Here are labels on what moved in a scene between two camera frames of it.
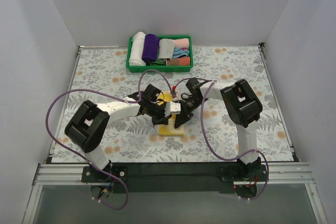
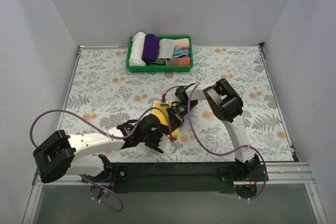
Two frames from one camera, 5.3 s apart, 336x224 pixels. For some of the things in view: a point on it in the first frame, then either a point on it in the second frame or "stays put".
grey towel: x=166 y=49 stays put
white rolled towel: x=137 y=46 stays put
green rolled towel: x=157 y=62 stays put
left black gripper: x=159 y=113 -> x=156 y=140
